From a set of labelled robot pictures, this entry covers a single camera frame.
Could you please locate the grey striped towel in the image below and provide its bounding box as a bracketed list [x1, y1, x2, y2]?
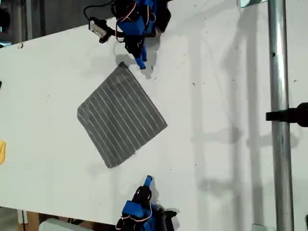
[77, 62, 168, 169]

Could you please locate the white box under table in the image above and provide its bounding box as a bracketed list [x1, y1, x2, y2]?
[38, 218, 97, 231]

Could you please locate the grey background bar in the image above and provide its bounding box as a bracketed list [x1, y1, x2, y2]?
[25, 0, 33, 40]

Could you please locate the wooden table leg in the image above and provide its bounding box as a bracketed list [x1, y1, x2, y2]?
[18, 211, 40, 231]

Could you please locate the yellow object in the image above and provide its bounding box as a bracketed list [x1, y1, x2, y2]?
[0, 141, 6, 166]

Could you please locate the camera black stalk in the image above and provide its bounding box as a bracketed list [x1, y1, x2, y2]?
[99, 26, 126, 44]

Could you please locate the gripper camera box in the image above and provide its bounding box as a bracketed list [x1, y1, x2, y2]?
[160, 209, 178, 231]
[88, 18, 108, 39]

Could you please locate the camera black cable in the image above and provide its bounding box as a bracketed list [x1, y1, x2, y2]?
[83, 0, 115, 20]

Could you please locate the white leg bracket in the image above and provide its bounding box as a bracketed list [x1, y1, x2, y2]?
[16, 209, 28, 225]

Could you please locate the steel post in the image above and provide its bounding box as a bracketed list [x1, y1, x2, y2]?
[267, 0, 295, 231]

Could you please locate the black post clamp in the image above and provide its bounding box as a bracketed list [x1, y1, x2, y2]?
[265, 102, 308, 128]

